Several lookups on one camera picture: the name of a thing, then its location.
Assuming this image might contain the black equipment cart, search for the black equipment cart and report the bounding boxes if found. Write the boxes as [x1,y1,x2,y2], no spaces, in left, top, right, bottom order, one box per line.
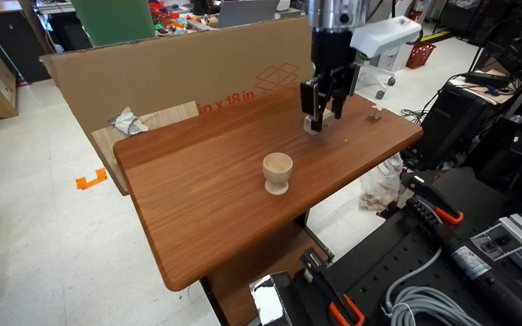
[403,72,511,170]

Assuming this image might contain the small wooden peg block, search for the small wooden peg block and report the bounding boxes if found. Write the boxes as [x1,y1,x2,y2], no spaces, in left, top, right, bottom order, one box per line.
[368,105,383,123]

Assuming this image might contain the crumpled grey cloth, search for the crumpled grey cloth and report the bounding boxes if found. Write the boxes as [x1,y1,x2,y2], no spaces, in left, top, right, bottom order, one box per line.
[109,107,149,136]

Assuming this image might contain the wooden table pedestal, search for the wooden table pedestal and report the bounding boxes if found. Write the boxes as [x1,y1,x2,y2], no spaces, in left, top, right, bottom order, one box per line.
[201,223,334,326]

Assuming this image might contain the wooden bridge shaped block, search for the wooden bridge shaped block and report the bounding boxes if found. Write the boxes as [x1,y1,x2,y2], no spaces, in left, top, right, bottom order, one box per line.
[303,109,336,134]

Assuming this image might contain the large cardboard sheet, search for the large cardboard sheet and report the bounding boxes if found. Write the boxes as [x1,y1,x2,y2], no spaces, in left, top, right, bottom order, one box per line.
[40,14,317,197]

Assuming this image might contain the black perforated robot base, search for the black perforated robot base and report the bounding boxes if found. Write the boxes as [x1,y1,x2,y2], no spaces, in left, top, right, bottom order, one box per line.
[285,167,522,326]

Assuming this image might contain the green board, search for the green board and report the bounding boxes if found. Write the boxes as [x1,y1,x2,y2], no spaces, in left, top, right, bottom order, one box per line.
[71,0,156,47]

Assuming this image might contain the wooden egg cup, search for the wooden egg cup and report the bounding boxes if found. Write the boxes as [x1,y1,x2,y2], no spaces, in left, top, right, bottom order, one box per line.
[263,152,294,196]

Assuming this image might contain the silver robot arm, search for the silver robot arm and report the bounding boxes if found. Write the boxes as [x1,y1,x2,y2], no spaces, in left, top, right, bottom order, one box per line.
[301,0,366,134]

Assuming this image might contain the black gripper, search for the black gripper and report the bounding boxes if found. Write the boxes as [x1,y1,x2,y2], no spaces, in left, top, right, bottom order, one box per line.
[301,29,357,132]

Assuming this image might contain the black orange clamp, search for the black orange clamp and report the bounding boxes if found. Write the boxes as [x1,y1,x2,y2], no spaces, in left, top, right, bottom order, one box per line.
[301,248,366,326]
[401,172,464,226]

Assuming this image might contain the black orange clamp front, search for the black orange clamp front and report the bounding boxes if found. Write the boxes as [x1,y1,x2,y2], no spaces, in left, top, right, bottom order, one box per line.
[301,248,366,326]

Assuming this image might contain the black orange clamp right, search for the black orange clamp right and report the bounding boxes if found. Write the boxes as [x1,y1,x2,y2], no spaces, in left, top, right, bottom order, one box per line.
[401,172,464,226]

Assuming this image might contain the red basket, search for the red basket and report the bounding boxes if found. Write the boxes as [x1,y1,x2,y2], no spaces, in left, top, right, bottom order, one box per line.
[406,43,435,69]

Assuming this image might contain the white grey office chair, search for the white grey office chair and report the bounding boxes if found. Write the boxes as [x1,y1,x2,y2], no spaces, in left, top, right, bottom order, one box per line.
[350,16,423,100]

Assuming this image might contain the coiled grey cable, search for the coiled grey cable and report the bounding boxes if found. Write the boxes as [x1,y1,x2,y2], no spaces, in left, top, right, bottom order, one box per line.
[383,246,486,326]

